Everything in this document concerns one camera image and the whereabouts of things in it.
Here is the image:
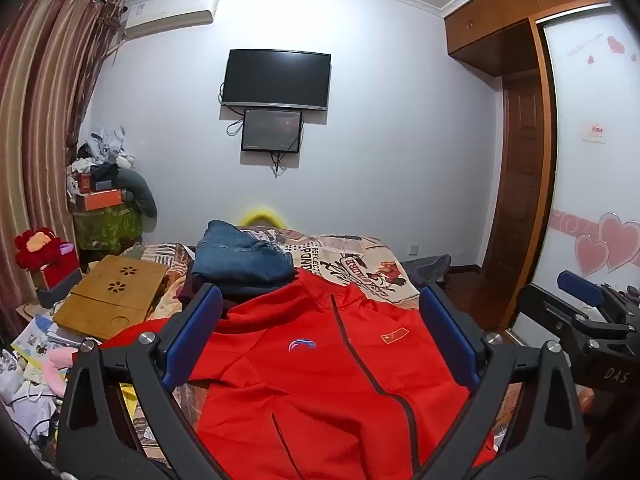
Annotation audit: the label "red zip jacket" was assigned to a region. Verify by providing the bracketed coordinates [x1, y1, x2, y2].
[100, 269, 501, 480]

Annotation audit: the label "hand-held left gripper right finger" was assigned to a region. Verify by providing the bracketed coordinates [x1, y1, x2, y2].
[419, 285, 589, 480]

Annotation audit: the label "white air conditioner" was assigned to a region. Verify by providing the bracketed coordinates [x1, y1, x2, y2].
[120, 0, 221, 41]

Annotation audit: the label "pile of socks and clothes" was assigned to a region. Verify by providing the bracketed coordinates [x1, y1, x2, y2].
[75, 125, 137, 172]

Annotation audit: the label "folded blue jeans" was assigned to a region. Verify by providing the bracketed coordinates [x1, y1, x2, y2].
[192, 220, 296, 287]

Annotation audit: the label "yellow curved object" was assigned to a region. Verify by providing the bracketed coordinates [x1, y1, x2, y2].
[241, 205, 289, 229]

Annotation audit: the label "orange box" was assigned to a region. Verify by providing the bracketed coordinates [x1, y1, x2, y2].
[82, 189, 124, 212]

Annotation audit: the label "pile of papers and clutter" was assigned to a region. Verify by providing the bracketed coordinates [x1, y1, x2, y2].
[0, 310, 103, 466]

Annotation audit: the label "wall-mounted black television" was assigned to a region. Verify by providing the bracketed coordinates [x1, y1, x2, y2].
[221, 49, 332, 112]

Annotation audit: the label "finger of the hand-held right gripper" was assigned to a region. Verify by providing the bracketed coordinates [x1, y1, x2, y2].
[515, 284, 637, 347]
[557, 270, 640, 328]

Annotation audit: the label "dark grey box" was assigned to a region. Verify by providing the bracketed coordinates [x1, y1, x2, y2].
[37, 270, 84, 309]

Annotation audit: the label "pink cloth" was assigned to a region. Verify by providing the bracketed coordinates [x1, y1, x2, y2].
[42, 350, 77, 392]

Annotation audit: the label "bamboo lap desk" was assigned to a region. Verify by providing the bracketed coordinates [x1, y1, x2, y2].
[52, 255, 169, 342]

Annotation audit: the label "striped brown curtain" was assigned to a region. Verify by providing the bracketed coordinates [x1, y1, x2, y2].
[0, 0, 126, 313]

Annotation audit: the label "red gift box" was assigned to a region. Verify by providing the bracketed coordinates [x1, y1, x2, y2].
[37, 252, 81, 288]

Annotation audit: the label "red plush flower bouquet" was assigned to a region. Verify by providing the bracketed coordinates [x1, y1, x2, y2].
[14, 227, 59, 272]

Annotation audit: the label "wooden overhead cabinet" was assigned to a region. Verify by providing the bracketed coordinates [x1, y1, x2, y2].
[444, 0, 608, 78]

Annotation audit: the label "brown wooden door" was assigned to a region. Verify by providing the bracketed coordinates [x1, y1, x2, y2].
[482, 70, 551, 308]

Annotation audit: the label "small black wall monitor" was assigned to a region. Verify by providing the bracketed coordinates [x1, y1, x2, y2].
[241, 108, 304, 154]

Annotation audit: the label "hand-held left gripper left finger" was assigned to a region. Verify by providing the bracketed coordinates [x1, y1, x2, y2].
[54, 283, 225, 480]

